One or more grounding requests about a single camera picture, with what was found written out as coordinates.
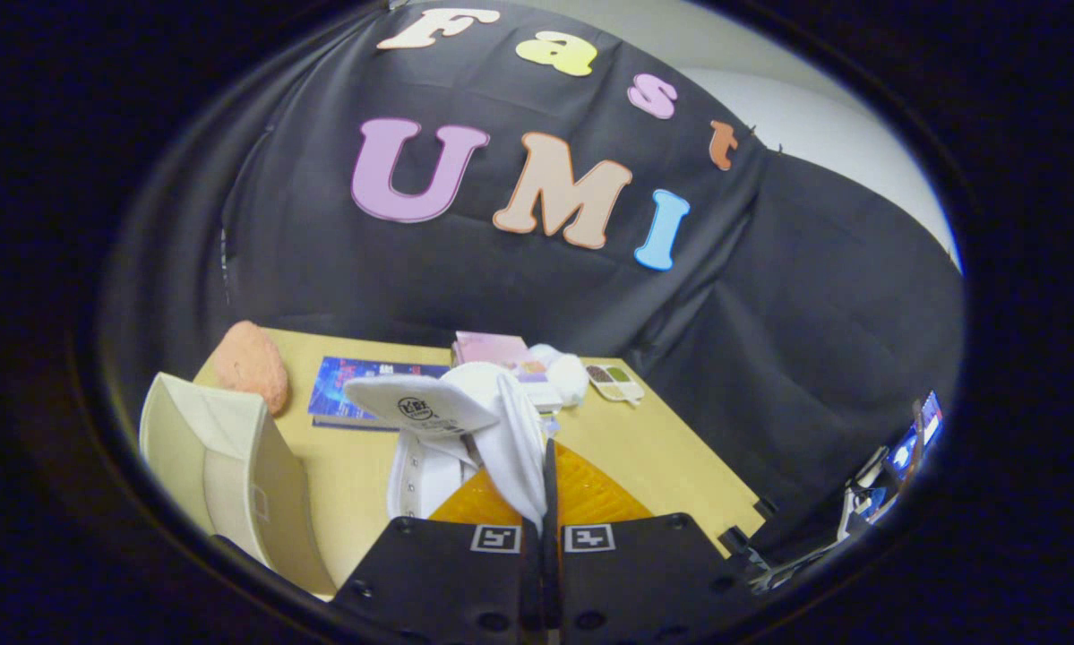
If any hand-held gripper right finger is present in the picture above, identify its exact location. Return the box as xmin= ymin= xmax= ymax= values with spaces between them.
xmin=544 ymin=437 xmax=758 ymax=645

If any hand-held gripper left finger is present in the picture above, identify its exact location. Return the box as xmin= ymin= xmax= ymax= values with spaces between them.
xmin=329 ymin=468 xmax=546 ymax=645

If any white canvas shoe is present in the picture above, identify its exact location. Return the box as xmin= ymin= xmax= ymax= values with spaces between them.
xmin=344 ymin=361 xmax=551 ymax=529

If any beige storage box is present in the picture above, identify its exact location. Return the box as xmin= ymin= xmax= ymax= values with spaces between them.
xmin=138 ymin=372 xmax=339 ymax=599

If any white compartment snack tray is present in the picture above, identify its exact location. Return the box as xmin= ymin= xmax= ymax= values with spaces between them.
xmin=586 ymin=363 xmax=645 ymax=406

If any blue cover book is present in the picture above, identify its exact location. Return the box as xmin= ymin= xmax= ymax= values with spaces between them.
xmin=308 ymin=356 xmax=452 ymax=431

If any white plush ball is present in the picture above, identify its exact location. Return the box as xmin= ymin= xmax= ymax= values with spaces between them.
xmin=529 ymin=343 xmax=589 ymax=409

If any pink cover book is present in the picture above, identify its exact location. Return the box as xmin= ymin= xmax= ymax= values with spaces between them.
xmin=451 ymin=331 xmax=555 ymax=384

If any pink rough stone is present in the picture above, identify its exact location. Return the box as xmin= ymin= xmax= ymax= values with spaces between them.
xmin=211 ymin=321 xmax=289 ymax=416

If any computer monitor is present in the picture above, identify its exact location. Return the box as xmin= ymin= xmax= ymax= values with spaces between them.
xmin=886 ymin=390 xmax=945 ymax=476

